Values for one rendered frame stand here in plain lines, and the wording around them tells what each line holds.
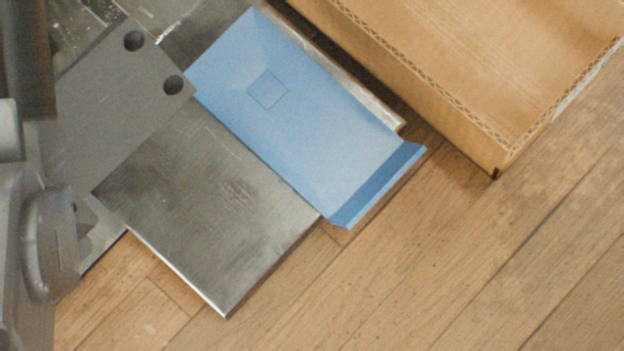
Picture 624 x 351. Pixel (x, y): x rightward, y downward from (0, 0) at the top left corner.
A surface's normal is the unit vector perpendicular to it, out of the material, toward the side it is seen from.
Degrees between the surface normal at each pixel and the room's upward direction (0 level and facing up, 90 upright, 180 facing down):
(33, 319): 90
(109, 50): 29
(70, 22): 0
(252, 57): 0
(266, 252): 0
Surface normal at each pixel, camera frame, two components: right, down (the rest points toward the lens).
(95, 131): 0.37, 0.04
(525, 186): -0.04, -0.25
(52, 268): 1.00, -0.09
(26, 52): 0.86, -0.04
